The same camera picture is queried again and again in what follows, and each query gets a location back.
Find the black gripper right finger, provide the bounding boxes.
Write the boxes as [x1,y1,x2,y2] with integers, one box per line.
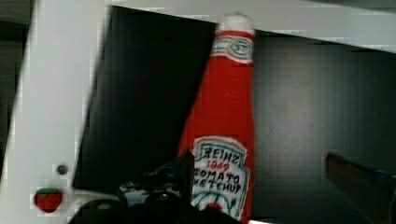
[324,152,396,224]

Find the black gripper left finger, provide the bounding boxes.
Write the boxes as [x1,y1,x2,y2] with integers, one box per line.
[68,151,242,224]

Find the red felt ketchup bottle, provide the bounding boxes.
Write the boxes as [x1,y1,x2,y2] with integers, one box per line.
[179,13,254,224]

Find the small red toy strawberry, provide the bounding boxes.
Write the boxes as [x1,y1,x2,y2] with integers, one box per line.
[34,188,63,213]

